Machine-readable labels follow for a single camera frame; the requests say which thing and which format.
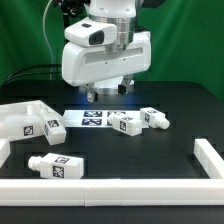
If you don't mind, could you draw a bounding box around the white left fence bar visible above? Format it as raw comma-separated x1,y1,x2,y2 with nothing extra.
0,139,10,168

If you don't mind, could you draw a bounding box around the white square tabletop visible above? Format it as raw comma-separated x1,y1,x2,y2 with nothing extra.
0,99,65,140

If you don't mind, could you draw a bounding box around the black camera stand pole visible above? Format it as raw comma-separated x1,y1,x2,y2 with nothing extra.
53,0,91,81

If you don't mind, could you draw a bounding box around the white right fence bar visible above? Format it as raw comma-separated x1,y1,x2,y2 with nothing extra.
194,139,224,180

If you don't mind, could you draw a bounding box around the white fence bar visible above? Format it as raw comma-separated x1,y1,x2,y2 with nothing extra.
0,179,224,207
0,139,10,168
194,139,224,180

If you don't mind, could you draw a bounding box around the white sheet with markers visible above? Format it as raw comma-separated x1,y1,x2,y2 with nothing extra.
63,110,140,128

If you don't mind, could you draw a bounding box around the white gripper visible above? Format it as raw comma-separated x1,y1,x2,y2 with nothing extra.
62,31,151,103

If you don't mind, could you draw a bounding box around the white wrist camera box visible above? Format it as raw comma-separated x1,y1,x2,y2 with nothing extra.
65,20,117,47

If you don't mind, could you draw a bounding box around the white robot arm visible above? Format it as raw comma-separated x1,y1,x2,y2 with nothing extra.
62,0,166,102

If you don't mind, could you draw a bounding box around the white thin cable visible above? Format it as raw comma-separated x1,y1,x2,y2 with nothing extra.
42,0,55,81

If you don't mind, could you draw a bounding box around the black cable pair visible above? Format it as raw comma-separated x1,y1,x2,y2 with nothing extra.
1,63,63,88

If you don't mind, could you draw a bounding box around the white front fence bar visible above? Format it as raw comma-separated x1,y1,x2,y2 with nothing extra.
0,179,224,207

